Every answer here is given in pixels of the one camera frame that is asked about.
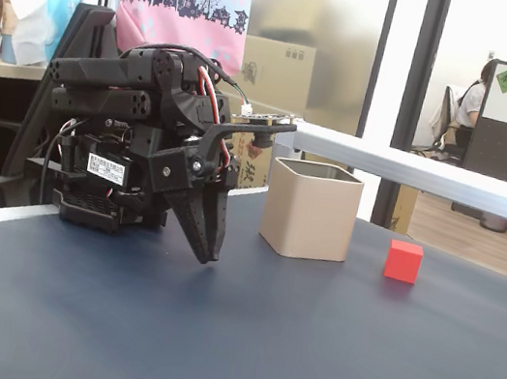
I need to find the red cube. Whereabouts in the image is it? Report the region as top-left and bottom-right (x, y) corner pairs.
(382, 238), (426, 285)

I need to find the beige square container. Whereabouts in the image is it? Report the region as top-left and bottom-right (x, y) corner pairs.
(254, 154), (368, 270)

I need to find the cardboard box with small print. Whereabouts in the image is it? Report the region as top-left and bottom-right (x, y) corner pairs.
(233, 33), (319, 111)

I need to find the narrow cardboard box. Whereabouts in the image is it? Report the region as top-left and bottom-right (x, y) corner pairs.
(389, 183), (421, 237)

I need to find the light blue tissue box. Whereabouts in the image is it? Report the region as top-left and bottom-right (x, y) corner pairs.
(29, 0), (84, 66)

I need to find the plain cardboard box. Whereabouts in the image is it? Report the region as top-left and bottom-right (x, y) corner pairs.
(244, 0), (336, 51)

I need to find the white crumpled paper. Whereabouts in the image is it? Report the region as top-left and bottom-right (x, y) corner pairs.
(0, 0), (67, 72)

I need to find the grey office chair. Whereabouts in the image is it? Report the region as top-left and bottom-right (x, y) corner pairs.
(423, 82), (478, 164)

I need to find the pink bin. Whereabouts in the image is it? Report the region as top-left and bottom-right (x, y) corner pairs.
(478, 210), (507, 233)

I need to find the person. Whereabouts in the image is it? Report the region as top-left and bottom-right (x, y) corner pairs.
(449, 49), (507, 167)

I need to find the black gripper camera with mount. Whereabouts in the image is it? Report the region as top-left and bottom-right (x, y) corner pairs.
(189, 100), (301, 197)

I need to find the black base cable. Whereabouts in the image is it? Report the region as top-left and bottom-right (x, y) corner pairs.
(33, 111), (81, 212)

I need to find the aluminium rail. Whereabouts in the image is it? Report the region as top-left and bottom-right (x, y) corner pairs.
(266, 115), (507, 227)

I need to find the grey frame post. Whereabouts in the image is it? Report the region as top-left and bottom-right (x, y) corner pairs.
(352, 0), (401, 142)

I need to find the black frame post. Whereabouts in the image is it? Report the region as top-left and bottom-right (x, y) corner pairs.
(368, 0), (453, 234)

